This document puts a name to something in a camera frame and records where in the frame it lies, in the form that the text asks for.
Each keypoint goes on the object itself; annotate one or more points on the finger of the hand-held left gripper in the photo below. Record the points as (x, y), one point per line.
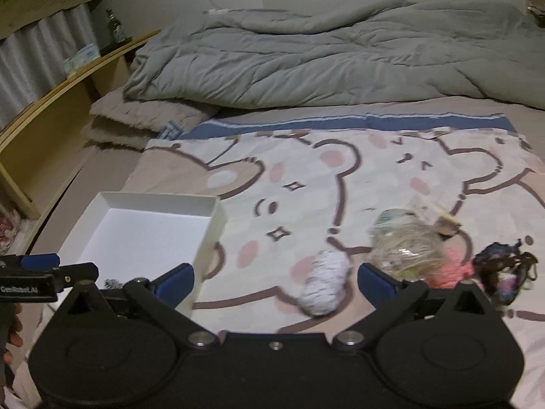
(39, 260)
(78, 275)

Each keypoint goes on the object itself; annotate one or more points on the white speckled pouch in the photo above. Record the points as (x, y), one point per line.
(323, 281)

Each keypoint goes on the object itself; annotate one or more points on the beige bed sheet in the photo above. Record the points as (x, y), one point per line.
(85, 174)

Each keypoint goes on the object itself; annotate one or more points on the blue floral satin pouch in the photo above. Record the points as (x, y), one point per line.
(400, 247)

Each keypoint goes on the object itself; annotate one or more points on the green glass bottle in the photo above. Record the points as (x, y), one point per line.
(114, 25)

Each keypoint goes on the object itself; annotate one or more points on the grey curtain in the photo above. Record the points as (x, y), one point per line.
(38, 51)

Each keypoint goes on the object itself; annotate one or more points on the small dark patterned item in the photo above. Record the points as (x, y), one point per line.
(113, 283)

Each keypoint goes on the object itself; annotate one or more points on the white cardboard box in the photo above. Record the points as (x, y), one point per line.
(149, 238)

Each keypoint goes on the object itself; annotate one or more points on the pink knitted item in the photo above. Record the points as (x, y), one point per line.
(454, 270)

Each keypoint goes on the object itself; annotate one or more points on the person's left hand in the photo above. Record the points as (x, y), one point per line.
(15, 332)

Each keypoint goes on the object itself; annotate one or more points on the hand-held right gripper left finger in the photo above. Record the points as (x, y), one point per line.
(178, 282)

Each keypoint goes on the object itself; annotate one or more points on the blue tissue pack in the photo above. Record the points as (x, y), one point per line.
(81, 58)

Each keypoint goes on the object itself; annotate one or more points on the bear printed blanket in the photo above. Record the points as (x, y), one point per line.
(298, 170)

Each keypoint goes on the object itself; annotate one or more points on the wooden bedside shelf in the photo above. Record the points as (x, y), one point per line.
(55, 110)

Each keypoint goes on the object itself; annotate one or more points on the beige fuzzy blanket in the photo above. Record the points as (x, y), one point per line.
(140, 115)

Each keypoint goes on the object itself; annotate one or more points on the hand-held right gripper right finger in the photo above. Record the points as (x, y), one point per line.
(374, 284)

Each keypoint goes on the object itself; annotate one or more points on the grey duvet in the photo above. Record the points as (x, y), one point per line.
(340, 51)

